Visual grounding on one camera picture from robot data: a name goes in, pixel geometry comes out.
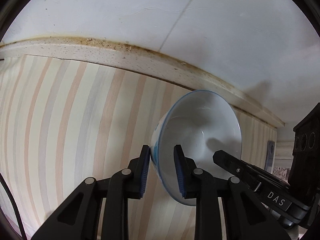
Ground striped cat print mat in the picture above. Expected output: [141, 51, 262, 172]
[0, 54, 278, 240]

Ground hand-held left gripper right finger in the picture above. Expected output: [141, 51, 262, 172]
[174, 144, 292, 240]

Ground sliding glass door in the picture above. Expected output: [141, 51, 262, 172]
[272, 166, 292, 181]

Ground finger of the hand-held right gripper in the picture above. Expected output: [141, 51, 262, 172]
[212, 150, 291, 192]

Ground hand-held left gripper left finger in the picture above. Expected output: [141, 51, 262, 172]
[31, 145, 151, 240]

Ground white bowl blue print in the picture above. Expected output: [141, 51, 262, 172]
[150, 89, 242, 207]

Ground black cable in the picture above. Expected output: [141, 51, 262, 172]
[0, 174, 27, 240]

